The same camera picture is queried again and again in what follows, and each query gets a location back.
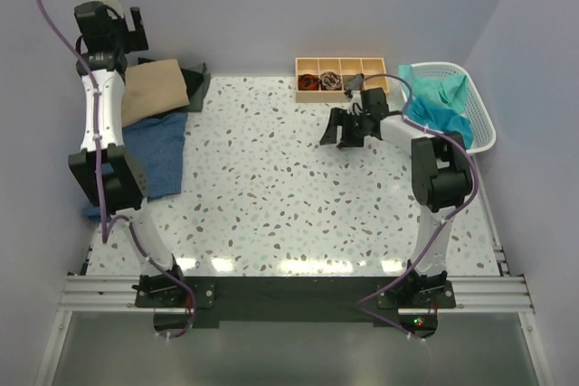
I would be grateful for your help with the brown patterned rolled sock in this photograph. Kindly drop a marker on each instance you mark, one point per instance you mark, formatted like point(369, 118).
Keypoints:
point(330, 81)

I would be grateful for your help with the black folded t shirt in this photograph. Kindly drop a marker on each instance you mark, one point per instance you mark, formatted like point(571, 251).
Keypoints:
point(193, 81)

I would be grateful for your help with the grey folded t shirt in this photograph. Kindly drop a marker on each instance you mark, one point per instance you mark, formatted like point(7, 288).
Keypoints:
point(196, 102)

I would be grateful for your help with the beige t shirt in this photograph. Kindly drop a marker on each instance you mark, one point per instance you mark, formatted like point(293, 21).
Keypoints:
point(152, 88)

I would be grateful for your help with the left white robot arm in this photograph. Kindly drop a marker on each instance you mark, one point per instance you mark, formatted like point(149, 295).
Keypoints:
point(103, 80)

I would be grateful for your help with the dark grey rolled sock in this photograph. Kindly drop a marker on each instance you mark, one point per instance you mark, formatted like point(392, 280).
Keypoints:
point(354, 82)

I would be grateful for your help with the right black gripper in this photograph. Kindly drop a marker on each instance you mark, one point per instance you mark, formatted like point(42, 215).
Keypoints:
point(340, 117)

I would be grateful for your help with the blue folded t shirt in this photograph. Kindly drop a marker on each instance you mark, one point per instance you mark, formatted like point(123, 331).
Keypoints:
point(146, 164)

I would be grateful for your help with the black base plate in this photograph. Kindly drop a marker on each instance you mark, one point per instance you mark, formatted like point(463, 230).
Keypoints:
point(294, 299)

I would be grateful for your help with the red black rolled sock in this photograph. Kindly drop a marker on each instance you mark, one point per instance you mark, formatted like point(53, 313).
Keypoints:
point(308, 82)

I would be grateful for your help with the white plastic laundry basket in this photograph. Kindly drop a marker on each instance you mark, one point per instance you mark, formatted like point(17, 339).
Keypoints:
point(475, 110)

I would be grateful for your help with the wooden compartment tray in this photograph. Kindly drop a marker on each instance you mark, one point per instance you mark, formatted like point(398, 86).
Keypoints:
point(373, 68)

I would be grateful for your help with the blue t shirt in basket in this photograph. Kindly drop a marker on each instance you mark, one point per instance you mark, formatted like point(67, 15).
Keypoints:
point(443, 119)

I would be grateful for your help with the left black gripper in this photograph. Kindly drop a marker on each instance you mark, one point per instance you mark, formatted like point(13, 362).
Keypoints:
point(137, 41)

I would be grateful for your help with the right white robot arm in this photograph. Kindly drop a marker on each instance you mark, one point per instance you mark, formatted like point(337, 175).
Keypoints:
point(443, 179)

